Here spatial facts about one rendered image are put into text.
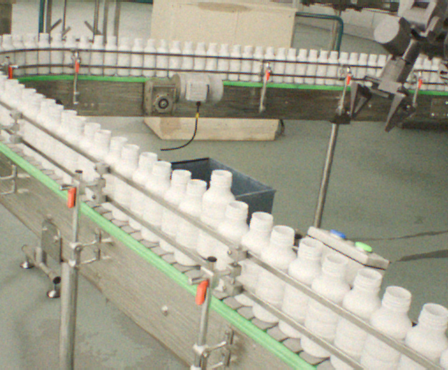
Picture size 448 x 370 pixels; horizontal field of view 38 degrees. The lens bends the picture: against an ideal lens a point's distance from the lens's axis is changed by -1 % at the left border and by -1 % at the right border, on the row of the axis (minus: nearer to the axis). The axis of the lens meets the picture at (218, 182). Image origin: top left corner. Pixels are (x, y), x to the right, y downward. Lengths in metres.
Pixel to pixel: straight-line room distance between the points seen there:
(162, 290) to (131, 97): 1.77
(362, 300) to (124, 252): 0.59
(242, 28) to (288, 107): 2.38
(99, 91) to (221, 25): 2.72
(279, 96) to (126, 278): 1.99
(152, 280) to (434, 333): 0.61
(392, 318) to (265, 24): 4.86
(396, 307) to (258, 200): 0.99
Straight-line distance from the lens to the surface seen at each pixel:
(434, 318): 0.95
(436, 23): 1.50
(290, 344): 1.11
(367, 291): 1.00
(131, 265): 1.40
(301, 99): 3.33
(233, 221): 1.17
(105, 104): 2.98
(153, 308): 1.37
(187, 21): 5.43
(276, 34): 5.77
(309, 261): 1.07
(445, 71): 1.71
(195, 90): 2.90
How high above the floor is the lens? 1.59
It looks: 20 degrees down
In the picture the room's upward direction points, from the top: 7 degrees clockwise
